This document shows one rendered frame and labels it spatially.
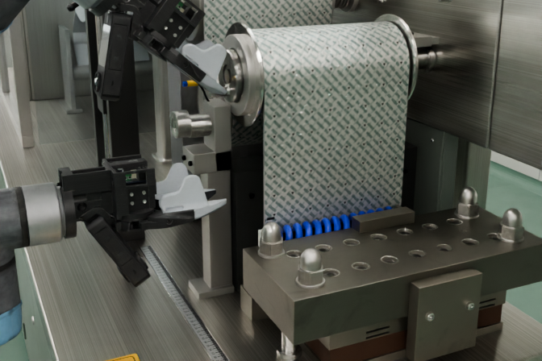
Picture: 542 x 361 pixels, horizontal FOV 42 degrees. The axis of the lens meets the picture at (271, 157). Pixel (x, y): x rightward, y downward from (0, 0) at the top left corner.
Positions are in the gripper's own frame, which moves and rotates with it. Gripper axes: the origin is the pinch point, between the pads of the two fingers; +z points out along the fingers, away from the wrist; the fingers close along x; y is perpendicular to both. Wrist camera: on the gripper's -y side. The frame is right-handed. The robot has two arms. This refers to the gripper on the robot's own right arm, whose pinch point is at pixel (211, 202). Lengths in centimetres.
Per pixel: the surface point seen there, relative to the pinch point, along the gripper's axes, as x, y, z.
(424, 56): 4.6, 17.0, 37.7
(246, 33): 3.3, 22.4, 6.9
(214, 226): 8.3, -7.2, 3.3
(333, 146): 0.0, 5.8, 19.0
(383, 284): -19.5, -6.9, 15.5
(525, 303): 106, -106, 170
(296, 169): 0.0, 3.0, 13.0
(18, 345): 159, -106, -21
